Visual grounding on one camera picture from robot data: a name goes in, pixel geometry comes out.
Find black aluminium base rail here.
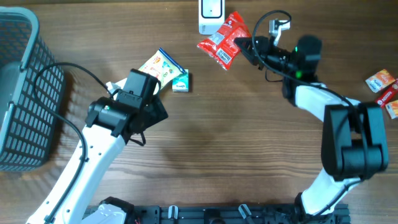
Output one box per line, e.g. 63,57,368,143
83,202,351,224

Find small orange box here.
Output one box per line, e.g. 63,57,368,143
385,100,398,119
365,69,396,93

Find small teal box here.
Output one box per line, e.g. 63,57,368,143
172,69,190,93

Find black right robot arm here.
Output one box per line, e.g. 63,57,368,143
234,35,389,223

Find white barcode scanner box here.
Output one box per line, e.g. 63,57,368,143
198,0,225,35

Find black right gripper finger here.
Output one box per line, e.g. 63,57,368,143
234,37,257,52
238,43,259,66

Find red chocolate wafer bar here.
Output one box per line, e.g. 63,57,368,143
375,80,398,107

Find blue yellow snack bag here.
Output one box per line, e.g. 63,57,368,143
139,48,186,95

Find grey plastic shopping basket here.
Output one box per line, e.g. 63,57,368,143
1,7,66,172

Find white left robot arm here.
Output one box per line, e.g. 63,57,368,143
27,69,168,223

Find red candy bag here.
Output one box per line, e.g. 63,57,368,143
197,11,251,70

